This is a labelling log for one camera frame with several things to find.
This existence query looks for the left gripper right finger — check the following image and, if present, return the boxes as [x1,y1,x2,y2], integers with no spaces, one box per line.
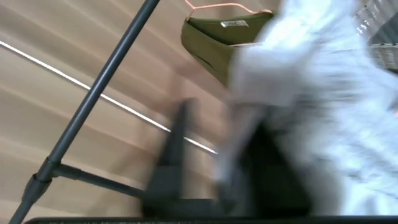
[241,122,312,218]

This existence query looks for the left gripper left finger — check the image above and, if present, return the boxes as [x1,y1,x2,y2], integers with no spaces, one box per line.
[141,98,228,218]

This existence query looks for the pale grey shorts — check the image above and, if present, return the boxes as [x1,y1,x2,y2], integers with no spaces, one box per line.
[216,0,398,216]

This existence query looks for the green long-sleeved shirt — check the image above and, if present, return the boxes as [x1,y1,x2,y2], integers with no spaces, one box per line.
[180,10,275,88]

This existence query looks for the pink clothes hanger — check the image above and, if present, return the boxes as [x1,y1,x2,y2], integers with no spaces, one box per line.
[184,0,274,48]

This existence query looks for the black clothes rack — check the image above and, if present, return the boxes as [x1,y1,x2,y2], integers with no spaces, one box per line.
[8,0,161,224]

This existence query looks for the white laundry basket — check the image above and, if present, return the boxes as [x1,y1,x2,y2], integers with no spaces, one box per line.
[353,0,398,73]

